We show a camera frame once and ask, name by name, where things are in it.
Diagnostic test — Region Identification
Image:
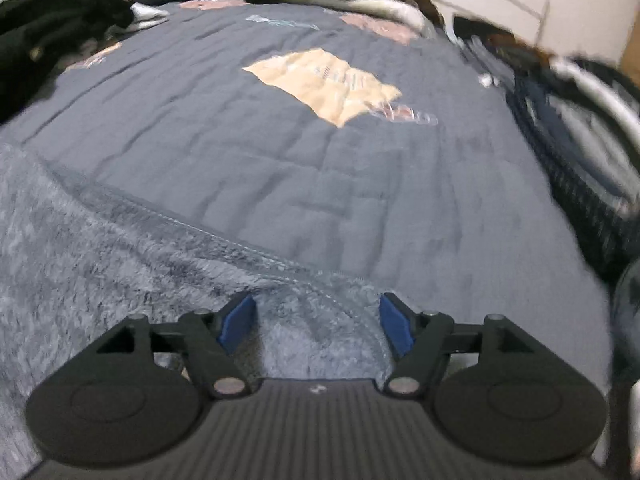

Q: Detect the grey fluffy fleece cloth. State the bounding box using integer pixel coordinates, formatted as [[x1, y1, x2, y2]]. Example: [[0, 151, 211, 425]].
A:
[[0, 142, 397, 461]]

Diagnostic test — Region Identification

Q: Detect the grey quilted patchwork bedspread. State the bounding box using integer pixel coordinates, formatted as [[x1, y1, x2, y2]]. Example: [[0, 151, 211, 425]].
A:
[[0, 0, 617, 391]]

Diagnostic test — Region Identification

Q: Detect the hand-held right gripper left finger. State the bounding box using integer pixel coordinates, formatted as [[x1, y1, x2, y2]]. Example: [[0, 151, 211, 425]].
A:
[[94, 292, 259, 401]]

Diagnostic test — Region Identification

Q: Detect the white metal bar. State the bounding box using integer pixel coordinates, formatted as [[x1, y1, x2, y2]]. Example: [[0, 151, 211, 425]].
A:
[[549, 56, 640, 132]]

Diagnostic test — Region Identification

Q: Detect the dark blue striped garment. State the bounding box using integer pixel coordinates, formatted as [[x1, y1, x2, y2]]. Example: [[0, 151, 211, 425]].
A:
[[505, 35, 640, 282]]

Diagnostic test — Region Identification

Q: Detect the white pillow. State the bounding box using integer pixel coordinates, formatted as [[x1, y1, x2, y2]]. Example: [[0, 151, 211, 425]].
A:
[[280, 0, 427, 24]]

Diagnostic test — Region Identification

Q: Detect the pile of black clothes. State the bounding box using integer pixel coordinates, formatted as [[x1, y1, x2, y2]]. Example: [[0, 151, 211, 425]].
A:
[[0, 0, 134, 122]]

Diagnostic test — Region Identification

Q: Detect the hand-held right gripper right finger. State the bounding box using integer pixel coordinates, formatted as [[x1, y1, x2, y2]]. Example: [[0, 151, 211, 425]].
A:
[[377, 291, 543, 399]]

